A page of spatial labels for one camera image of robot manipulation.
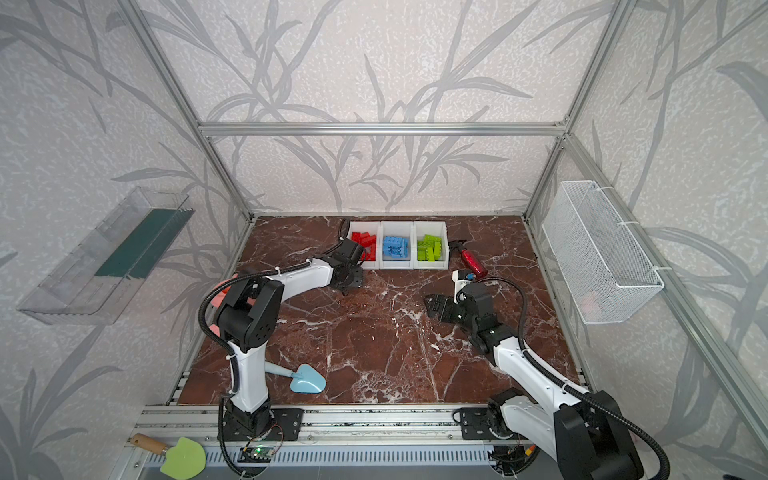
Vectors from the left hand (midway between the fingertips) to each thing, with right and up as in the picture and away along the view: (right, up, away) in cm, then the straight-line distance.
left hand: (357, 270), depth 101 cm
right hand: (+25, -5, -15) cm, 30 cm away
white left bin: (+5, +14, +9) cm, 17 cm away
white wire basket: (+58, +4, -39) cm, 70 cm away
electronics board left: (-18, -41, -31) cm, 54 cm away
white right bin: (+28, +15, +9) cm, 33 cm away
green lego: (+25, +7, +6) cm, 27 cm away
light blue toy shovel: (-11, -27, -22) cm, 36 cm away
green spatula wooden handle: (-36, -42, -31) cm, 63 cm away
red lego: (+3, +9, +7) cm, 12 cm away
